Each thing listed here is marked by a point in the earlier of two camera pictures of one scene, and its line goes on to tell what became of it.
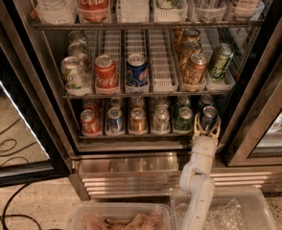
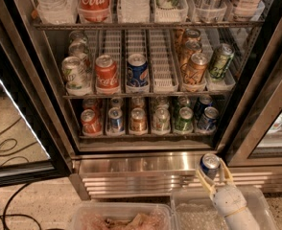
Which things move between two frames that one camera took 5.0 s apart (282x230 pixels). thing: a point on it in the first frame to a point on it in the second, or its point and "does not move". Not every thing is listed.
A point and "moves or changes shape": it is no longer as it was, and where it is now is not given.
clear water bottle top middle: x=132 y=3 does not move
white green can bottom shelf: x=161 y=120 does not move
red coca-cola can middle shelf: x=105 y=74 does not move
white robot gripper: x=204 y=145 to x=229 y=200
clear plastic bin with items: x=121 y=216 does not move
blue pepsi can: x=209 y=115 moves or changes shape
